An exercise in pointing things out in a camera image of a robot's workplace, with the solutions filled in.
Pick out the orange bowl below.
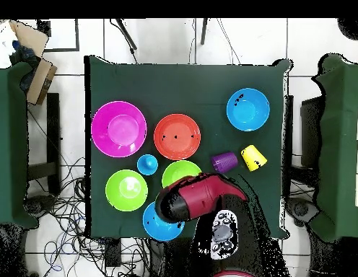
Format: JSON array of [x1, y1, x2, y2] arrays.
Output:
[[153, 113, 202, 162]]

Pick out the green bowl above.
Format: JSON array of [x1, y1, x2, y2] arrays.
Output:
[[105, 169, 149, 212], [161, 159, 203, 188]]

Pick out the purple cup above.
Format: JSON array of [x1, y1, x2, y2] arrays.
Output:
[[211, 151, 239, 175]]

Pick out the yellow cup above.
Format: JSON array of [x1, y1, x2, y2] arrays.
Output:
[[240, 144, 269, 173]]

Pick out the light blue bowl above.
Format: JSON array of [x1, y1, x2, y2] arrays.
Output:
[[142, 201, 185, 242], [225, 87, 271, 133]]

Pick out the light blue cup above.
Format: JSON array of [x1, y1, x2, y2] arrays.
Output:
[[136, 154, 159, 176]]

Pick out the pink bowl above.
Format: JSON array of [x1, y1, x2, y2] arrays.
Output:
[[90, 100, 147, 159]]

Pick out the dark green table cloth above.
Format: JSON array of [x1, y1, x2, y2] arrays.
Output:
[[84, 55, 292, 240]]

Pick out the black tripod leg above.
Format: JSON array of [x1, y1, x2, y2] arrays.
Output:
[[109, 18, 139, 64], [200, 18, 209, 45]]

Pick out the black metal stand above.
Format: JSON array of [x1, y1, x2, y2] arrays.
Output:
[[282, 94, 324, 171], [27, 92, 62, 197]]

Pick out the brown cardboard box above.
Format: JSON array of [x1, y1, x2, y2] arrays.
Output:
[[25, 57, 58, 105]]

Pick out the green cloth side table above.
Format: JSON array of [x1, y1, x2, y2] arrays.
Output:
[[0, 61, 38, 230], [308, 53, 358, 243]]

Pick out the brown cardboard sheet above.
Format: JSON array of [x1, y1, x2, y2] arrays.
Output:
[[8, 19, 49, 58]]

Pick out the tangled floor cables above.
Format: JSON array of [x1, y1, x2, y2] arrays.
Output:
[[25, 157, 151, 277]]

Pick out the black pedestal leg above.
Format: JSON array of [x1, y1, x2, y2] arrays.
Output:
[[24, 195, 57, 217], [284, 198, 320, 228]]

